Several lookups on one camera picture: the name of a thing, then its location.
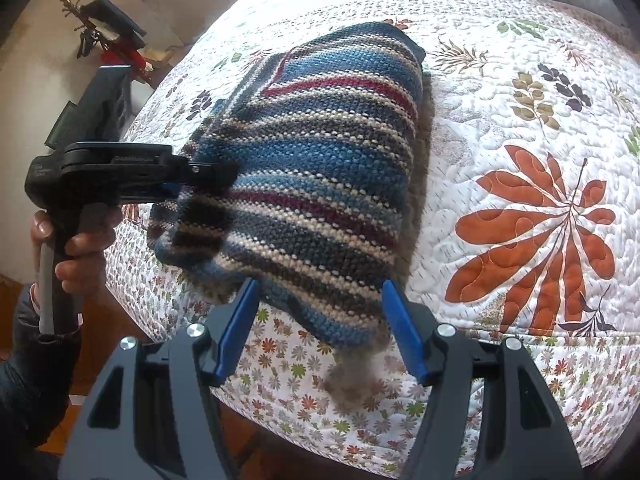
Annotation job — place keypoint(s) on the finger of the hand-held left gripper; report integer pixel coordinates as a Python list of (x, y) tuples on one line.
[(205, 170), (167, 191)]

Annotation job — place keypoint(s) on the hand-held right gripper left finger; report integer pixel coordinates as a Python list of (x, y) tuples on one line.
[(235, 325)]

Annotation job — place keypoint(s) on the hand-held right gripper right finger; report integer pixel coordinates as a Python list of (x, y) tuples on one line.
[(405, 330)]

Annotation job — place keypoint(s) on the striped knit sweater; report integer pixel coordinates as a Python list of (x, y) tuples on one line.
[(310, 185)]

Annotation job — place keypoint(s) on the person's left forearm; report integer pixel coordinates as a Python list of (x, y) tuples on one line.
[(35, 370)]

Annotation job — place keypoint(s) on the person's left hand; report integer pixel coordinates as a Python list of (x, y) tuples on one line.
[(82, 250)]

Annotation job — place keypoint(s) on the red object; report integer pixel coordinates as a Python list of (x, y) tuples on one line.
[(122, 55)]

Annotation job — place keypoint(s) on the tan cardboard piece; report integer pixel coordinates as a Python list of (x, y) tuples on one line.
[(157, 57)]

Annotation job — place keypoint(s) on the black box-shaped object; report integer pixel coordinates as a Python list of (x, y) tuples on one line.
[(112, 20)]

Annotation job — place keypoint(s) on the floral quilted bedspread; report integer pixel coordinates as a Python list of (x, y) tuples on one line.
[(500, 110)]

